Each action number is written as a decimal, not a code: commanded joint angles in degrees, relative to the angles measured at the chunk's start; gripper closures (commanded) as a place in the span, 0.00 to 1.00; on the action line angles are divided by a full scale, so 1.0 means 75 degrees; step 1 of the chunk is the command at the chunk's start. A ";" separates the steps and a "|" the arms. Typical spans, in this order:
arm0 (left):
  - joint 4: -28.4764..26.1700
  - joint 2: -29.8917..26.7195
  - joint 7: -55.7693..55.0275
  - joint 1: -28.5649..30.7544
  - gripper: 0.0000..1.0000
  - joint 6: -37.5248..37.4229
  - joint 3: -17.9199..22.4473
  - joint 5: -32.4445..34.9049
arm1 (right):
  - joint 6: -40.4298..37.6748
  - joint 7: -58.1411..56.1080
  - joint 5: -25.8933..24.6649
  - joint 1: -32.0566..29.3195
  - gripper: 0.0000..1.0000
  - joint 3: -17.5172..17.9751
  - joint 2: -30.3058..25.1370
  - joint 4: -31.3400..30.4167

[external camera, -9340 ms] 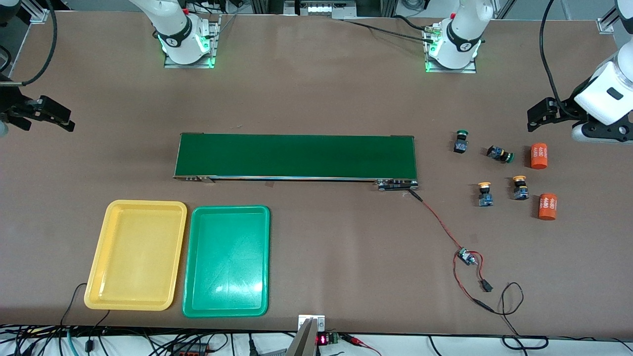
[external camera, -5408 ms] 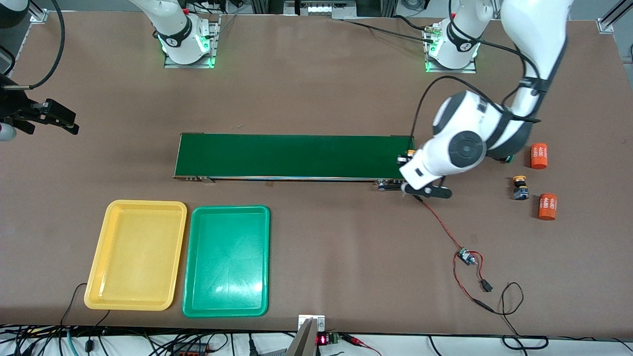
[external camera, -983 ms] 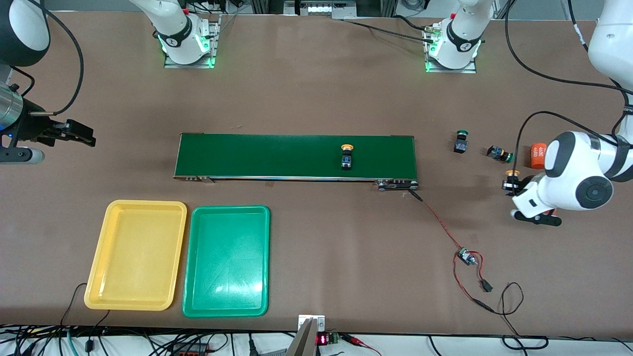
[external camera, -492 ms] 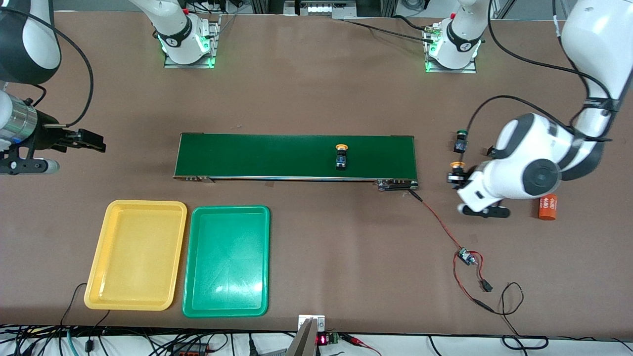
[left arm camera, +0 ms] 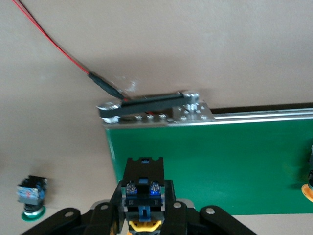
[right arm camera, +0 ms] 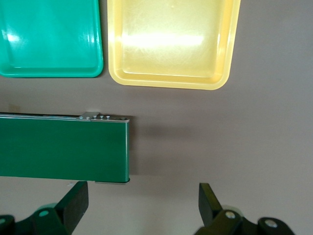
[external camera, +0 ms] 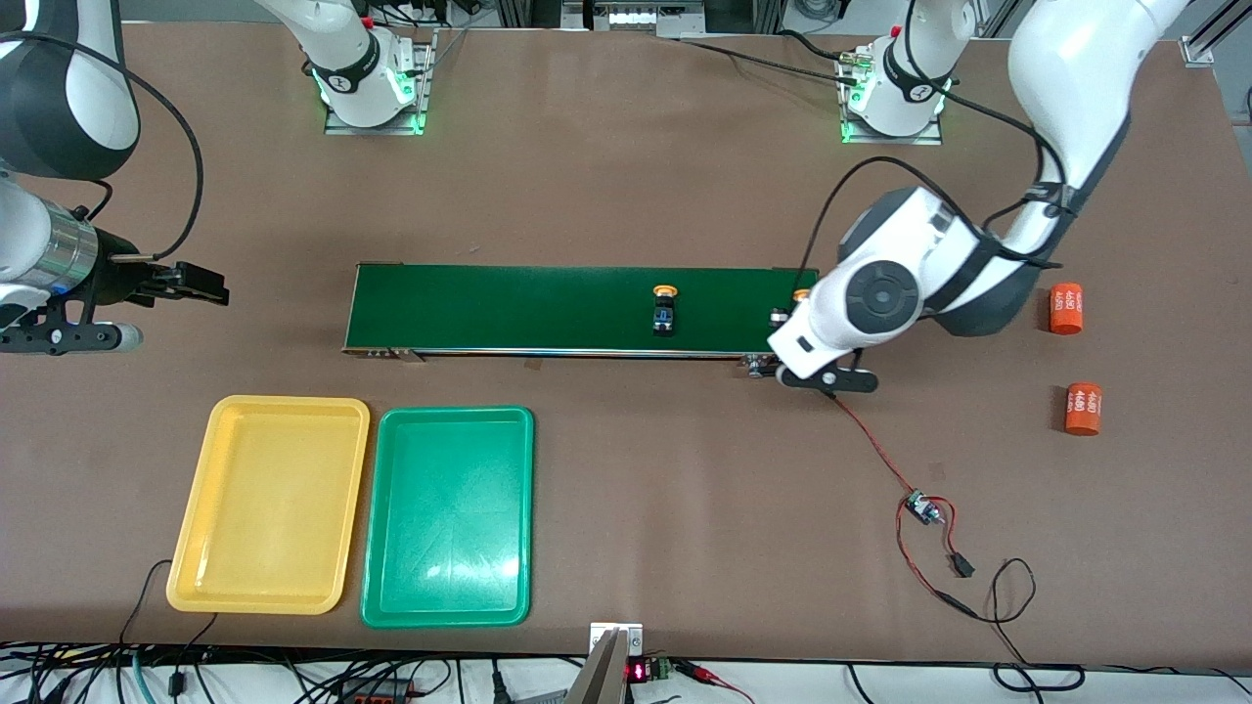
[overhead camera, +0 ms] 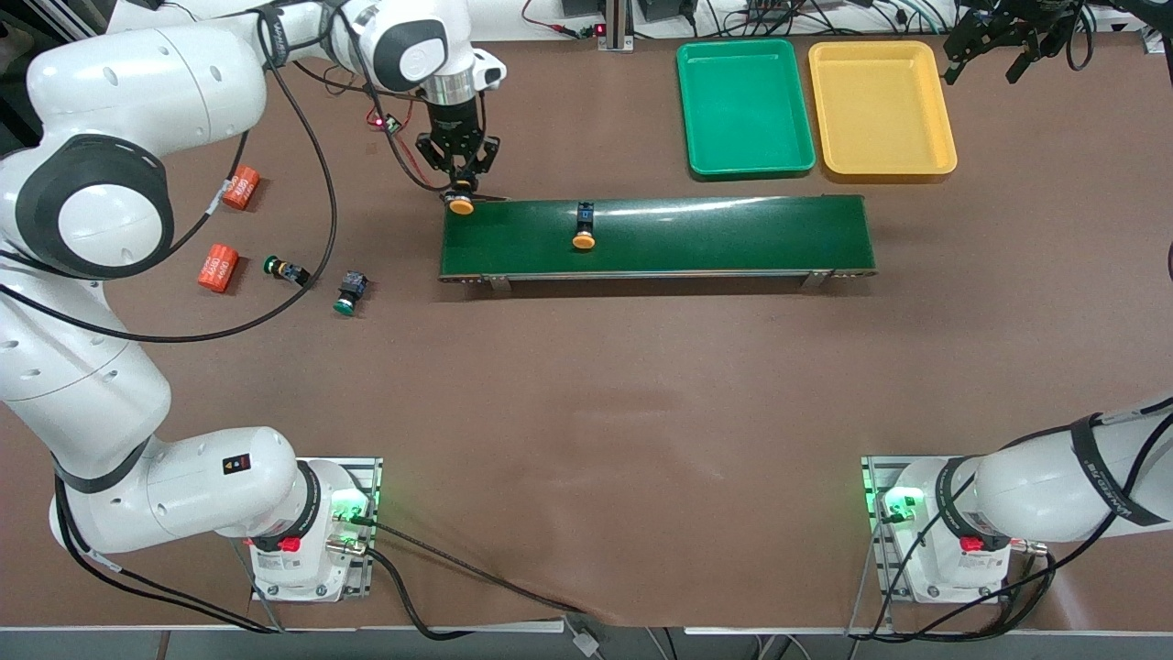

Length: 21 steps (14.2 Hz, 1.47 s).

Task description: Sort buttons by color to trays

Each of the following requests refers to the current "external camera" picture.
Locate aluminium frame profile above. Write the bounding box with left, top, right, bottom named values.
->
left=1181, top=0, right=1252, bottom=68

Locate red clip lead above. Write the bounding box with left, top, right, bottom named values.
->
left=680, top=660, right=754, bottom=704

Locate orange 4680 cylinder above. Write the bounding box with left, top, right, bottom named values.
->
left=1049, top=283, right=1085, bottom=336
left=1063, top=381, right=1104, bottom=437

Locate thin black looped cable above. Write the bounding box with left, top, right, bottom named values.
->
left=963, top=557, right=1087, bottom=693

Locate aluminium arm base plate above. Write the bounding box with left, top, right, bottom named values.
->
left=325, top=29, right=437, bottom=136
left=839, top=44, right=945, bottom=146

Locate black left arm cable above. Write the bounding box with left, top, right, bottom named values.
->
left=810, top=0, right=1077, bottom=289

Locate green plastic tray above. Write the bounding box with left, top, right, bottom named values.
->
left=360, top=405, right=536, bottom=629

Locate green conveyor belt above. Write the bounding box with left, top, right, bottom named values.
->
left=342, top=262, right=830, bottom=380

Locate grey metal camera mount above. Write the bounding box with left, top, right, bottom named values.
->
left=565, top=621, right=647, bottom=704

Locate red black power wire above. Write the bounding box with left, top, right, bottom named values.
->
left=829, top=391, right=979, bottom=619

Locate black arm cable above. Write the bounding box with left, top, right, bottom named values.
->
left=810, top=0, right=1077, bottom=289
left=0, top=34, right=204, bottom=261

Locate black cable across table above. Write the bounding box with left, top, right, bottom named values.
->
left=675, top=29, right=867, bottom=89

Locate white device in frame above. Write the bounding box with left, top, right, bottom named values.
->
left=587, top=0, right=707, bottom=38

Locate yellow plastic tray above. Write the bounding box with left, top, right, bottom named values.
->
left=165, top=394, right=372, bottom=616

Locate black power strip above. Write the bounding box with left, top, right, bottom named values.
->
left=337, top=675, right=436, bottom=704

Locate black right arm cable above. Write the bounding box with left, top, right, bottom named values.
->
left=0, top=34, right=204, bottom=261

